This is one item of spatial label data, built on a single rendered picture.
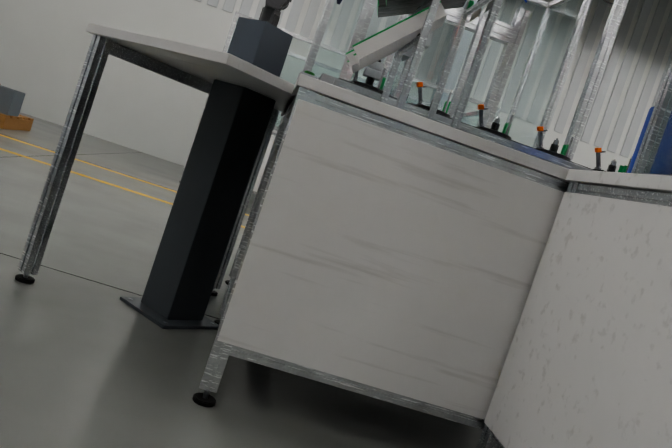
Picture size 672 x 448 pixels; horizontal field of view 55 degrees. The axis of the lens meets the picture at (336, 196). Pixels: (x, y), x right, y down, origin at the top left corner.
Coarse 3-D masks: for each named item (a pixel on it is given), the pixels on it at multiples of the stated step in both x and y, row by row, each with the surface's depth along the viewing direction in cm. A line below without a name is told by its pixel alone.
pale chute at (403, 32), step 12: (420, 12) 185; (444, 12) 185; (396, 24) 186; (408, 24) 185; (420, 24) 185; (432, 24) 188; (372, 36) 186; (384, 36) 186; (396, 36) 186; (408, 36) 188; (360, 48) 186; (372, 48) 186; (384, 48) 188; (396, 48) 197; (360, 60) 189; (372, 60) 198
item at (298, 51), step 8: (296, 40) 731; (296, 48) 732; (304, 48) 733; (288, 56) 731; (296, 56) 732; (304, 56) 733; (288, 64) 732; (296, 64) 733; (304, 64) 734; (288, 72) 733; (296, 72) 734; (288, 80) 733; (280, 112) 735; (280, 120) 736
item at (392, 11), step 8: (384, 0) 201; (448, 0) 202; (456, 0) 203; (464, 0) 204; (384, 8) 203; (392, 8) 204; (400, 8) 205; (408, 8) 206; (416, 8) 208; (448, 8) 212; (384, 16) 213
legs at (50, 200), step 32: (96, 64) 207; (160, 64) 225; (224, 96) 219; (256, 96) 219; (64, 128) 209; (224, 128) 216; (256, 128) 223; (64, 160) 208; (192, 160) 223; (224, 160) 216; (256, 160) 272; (192, 192) 220; (224, 192) 220; (32, 224) 210; (192, 224) 217; (224, 224) 224; (32, 256) 209; (160, 256) 224; (192, 256) 217; (224, 256) 273; (160, 288) 221; (192, 288) 221; (160, 320) 214; (192, 320) 226
